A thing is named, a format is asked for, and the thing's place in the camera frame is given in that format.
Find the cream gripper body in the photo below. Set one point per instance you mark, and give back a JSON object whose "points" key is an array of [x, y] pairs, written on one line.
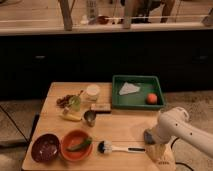
{"points": [[160, 154]]}

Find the blue sponge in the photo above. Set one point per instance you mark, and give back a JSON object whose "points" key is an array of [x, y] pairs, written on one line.
{"points": [[148, 138]]}

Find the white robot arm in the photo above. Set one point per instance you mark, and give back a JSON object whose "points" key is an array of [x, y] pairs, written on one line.
{"points": [[171, 123]]}

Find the small metal cup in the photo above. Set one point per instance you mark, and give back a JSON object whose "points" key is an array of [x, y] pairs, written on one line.
{"points": [[90, 117]]}

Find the white dish brush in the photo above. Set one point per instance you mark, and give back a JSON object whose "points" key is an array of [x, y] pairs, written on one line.
{"points": [[106, 147]]}

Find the orange ball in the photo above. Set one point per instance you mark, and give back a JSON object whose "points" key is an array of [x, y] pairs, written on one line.
{"points": [[151, 98]]}

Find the green plastic tray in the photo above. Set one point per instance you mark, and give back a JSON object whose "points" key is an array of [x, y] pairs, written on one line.
{"points": [[137, 101]]}

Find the green pepper toy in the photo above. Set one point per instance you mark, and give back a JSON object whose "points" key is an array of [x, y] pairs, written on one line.
{"points": [[84, 144]]}

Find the white folded cloth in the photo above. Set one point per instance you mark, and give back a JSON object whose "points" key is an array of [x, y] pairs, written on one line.
{"points": [[128, 88]]}

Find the wooden block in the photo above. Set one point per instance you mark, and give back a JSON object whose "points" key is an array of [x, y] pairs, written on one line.
{"points": [[101, 107]]}

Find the orange bowl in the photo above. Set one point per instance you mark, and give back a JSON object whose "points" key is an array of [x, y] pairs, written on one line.
{"points": [[73, 138]]}

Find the white plastic jar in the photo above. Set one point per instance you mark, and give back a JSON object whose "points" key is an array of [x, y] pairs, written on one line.
{"points": [[92, 92]]}

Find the yellow banana toy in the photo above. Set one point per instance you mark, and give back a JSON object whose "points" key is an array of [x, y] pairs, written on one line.
{"points": [[71, 117]]}

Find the dark red grapes toy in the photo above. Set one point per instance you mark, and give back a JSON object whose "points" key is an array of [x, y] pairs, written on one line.
{"points": [[64, 101]]}

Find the dark red bowl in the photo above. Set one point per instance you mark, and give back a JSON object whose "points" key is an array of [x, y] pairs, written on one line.
{"points": [[45, 148]]}

